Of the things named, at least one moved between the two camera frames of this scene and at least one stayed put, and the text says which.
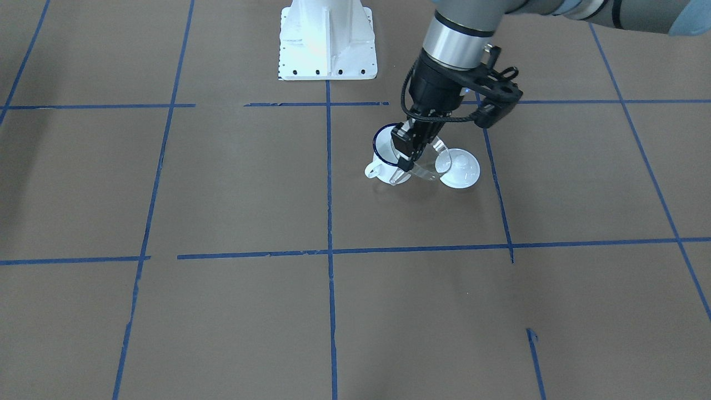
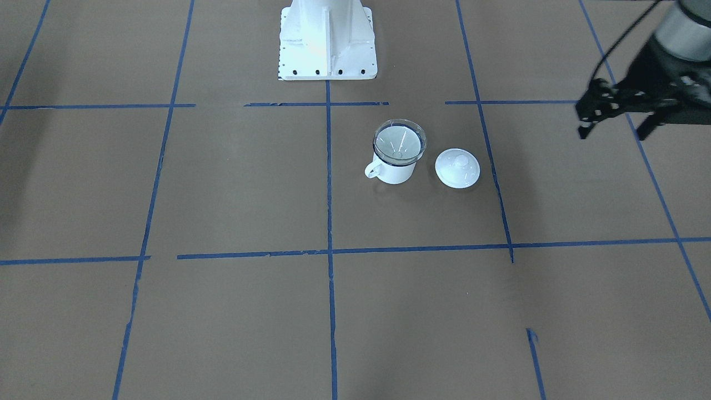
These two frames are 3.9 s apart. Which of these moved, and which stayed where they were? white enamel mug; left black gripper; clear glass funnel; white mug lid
Moved: clear glass funnel; left black gripper
Stayed: white mug lid; white enamel mug
